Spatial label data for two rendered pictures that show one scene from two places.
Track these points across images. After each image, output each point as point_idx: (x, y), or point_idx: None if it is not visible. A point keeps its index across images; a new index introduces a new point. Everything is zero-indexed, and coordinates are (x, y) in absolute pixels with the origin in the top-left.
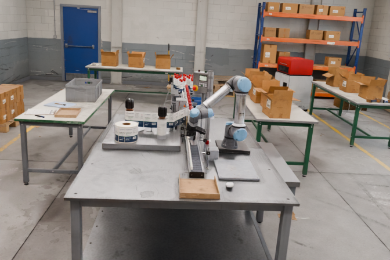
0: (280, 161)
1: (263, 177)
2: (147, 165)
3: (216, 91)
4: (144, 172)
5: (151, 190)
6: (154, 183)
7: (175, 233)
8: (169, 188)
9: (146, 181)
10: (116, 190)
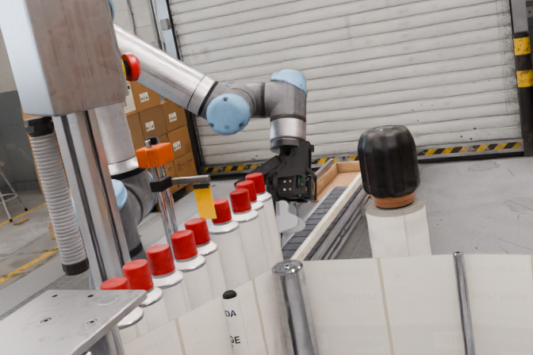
0: (57, 263)
1: (187, 216)
2: (489, 222)
3: (145, 41)
4: (496, 202)
5: (473, 173)
6: (466, 183)
7: None
8: (430, 179)
9: (487, 185)
10: None
